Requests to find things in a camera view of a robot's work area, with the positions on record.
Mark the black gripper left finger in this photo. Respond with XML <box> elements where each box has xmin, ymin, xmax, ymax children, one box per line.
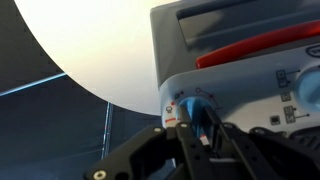
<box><xmin>83</xmin><ymin>105</ymin><xmax>214</xmax><ymax>180</ymax></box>

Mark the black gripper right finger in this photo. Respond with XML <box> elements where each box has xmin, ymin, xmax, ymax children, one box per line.
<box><xmin>203</xmin><ymin>105</ymin><xmax>320</xmax><ymax>180</ymax></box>

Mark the large blue stove knob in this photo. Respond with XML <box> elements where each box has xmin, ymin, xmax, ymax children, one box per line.
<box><xmin>178</xmin><ymin>94</ymin><xmax>215</xmax><ymax>141</ymax></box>

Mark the grey toy stove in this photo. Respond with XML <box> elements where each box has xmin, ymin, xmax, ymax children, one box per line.
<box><xmin>149</xmin><ymin>0</ymin><xmax>320</xmax><ymax>144</ymax></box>

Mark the red oven door handle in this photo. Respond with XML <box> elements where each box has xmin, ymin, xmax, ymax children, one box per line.
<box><xmin>195</xmin><ymin>19</ymin><xmax>320</xmax><ymax>70</ymax></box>

